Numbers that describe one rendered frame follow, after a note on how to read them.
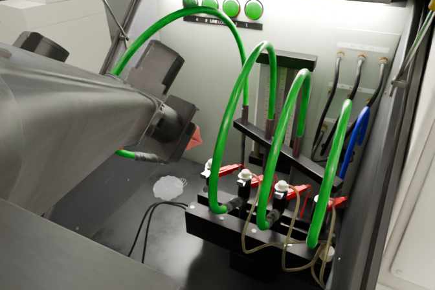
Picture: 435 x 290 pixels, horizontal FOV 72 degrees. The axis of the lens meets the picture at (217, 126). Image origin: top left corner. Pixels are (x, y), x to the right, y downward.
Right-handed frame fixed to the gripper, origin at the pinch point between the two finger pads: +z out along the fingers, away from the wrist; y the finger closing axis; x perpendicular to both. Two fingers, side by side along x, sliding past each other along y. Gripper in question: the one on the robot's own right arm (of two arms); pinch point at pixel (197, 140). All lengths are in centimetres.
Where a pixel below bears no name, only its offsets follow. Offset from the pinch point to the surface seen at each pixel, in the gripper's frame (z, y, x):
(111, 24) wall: 244, 103, 451
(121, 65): -15.4, 5.5, 10.0
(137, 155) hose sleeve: -2.0, -8.3, 10.1
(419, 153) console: 10.2, 14.8, -33.0
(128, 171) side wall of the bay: 20.9, -18.5, 32.8
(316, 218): -1.2, -1.8, -25.5
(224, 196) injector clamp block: 22.5, -9.5, 0.7
